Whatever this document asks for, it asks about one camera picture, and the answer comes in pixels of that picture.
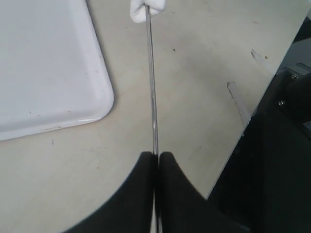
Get thin metal skewer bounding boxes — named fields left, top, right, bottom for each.
left=143, top=4, right=163, bottom=233

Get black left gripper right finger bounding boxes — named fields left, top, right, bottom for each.
left=156, top=152, right=250, bottom=233

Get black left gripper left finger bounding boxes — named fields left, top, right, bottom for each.
left=66, top=151, right=156, bottom=233

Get white marshmallow piece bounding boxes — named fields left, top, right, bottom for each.
left=130, top=0, right=166, bottom=23

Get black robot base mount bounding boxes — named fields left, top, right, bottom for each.
left=206, top=18, right=311, bottom=233

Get white plastic tray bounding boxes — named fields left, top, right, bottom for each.
left=0, top=0, right=114, bottom=140

